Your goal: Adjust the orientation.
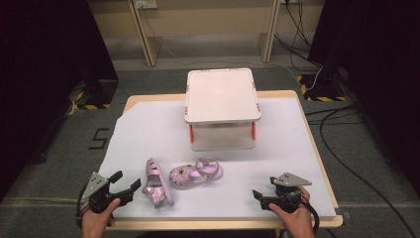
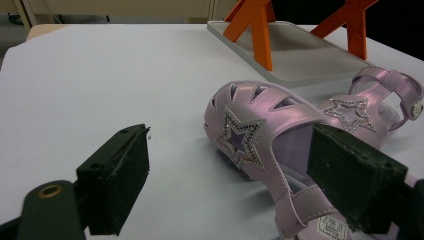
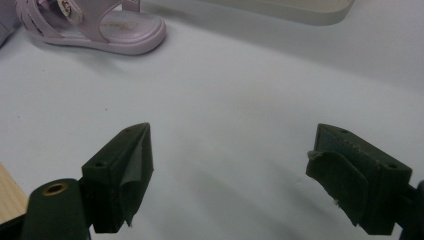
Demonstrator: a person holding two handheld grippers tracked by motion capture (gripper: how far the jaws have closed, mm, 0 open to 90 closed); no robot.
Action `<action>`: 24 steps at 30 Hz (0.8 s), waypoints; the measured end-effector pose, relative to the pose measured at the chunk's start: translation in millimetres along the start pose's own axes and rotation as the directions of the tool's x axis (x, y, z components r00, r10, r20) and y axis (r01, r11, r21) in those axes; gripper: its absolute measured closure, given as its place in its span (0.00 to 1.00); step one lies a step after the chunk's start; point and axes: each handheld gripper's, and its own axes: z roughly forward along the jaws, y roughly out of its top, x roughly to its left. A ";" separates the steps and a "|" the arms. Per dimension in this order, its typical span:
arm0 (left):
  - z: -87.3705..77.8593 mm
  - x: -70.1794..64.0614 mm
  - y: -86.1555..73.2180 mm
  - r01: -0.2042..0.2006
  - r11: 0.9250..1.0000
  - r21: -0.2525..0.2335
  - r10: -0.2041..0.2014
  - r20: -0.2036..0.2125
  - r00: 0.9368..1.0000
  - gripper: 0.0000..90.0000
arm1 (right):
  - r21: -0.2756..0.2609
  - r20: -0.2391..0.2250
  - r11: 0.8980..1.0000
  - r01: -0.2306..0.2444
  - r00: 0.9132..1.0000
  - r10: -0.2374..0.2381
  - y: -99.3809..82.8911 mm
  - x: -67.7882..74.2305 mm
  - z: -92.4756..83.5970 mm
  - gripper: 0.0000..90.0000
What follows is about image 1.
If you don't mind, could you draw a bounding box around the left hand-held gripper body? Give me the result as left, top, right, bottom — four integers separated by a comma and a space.
81, 172, 135, 214

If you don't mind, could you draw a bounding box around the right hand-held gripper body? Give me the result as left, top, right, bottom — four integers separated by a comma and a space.
261, 172, 312, 214

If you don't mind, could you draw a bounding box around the pink child's sandal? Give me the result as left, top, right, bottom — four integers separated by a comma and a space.
142, 157, 175, 209
168, 157, 224, 190

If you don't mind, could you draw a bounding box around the white two-tier shoe rack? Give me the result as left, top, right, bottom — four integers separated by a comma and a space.
183, 67, 262, 153

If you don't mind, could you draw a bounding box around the person's right hand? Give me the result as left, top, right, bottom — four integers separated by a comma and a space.
267, 185, 317, 238

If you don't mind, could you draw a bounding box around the person's left hand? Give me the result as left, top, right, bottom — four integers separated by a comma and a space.
81, 197, 122, 238

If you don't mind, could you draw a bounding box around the white sheet table cover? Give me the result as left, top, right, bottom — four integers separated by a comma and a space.
98, 97, 337, 219

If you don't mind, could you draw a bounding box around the wooden table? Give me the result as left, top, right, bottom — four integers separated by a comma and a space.
107, 89, 344, 231

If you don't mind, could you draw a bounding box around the yellow-black striped stand base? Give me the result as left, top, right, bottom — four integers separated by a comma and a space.
295, 73, 348, 103
68, 80, 112, 111

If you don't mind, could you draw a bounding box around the black curtain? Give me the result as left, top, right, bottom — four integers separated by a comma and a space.
308, 0, 420, 196
0, 0, 119, 202

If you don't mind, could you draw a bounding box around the beige background desk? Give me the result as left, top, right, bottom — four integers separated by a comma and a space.
87, 0, 326, 68

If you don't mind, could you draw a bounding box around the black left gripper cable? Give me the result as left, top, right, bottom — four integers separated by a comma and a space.
75, 186, 91, 229

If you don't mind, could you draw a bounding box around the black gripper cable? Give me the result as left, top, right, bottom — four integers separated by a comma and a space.
75, 186, 91, 229
278, 199, 321, 238

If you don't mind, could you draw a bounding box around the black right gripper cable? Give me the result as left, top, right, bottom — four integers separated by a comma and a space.
278, 199, 321, 238

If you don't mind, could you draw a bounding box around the long black floor cable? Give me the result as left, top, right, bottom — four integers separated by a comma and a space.
305, 103, 418, 238

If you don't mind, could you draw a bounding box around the bundle of black cables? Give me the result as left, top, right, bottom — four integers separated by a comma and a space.
272, 0, 324, 72

